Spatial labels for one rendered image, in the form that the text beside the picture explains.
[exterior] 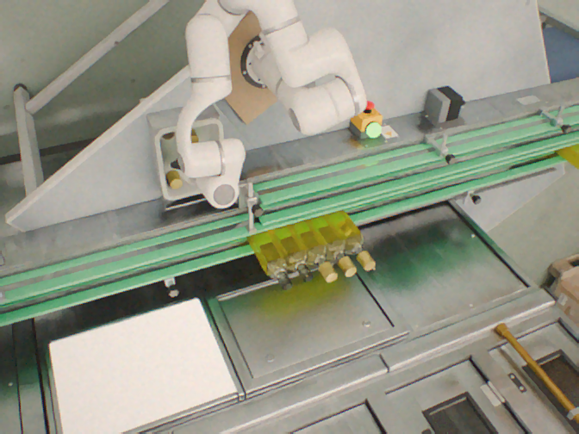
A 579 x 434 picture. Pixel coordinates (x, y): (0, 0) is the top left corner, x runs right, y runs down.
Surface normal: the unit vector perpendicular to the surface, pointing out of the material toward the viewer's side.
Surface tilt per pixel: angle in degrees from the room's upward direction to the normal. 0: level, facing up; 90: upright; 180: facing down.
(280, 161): 90
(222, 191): 15
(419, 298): 91
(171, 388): 90
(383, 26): 0
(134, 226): 90
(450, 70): 0
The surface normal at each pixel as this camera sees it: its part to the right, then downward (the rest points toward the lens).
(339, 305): 0.03, -0.74
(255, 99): 0.41, 0.62
